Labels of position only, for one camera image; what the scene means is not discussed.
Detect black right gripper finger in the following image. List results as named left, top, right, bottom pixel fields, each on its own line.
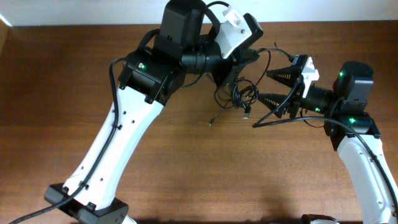
left=266, top=65, right=303, bottom=88
left=257, top=93, right=292, bottom=118

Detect black usb cables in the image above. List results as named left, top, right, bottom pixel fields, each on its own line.
left=208, top=42, right=295, bottom=127

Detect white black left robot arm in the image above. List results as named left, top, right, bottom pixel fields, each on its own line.
left=44, top=1, right=263, bottom=223

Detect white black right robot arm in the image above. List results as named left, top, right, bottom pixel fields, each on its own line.
left=259, top=61, right=397, bottom=223

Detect black object at bottom edge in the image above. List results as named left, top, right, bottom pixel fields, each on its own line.
left=301, top=214, right=339, bottom=224

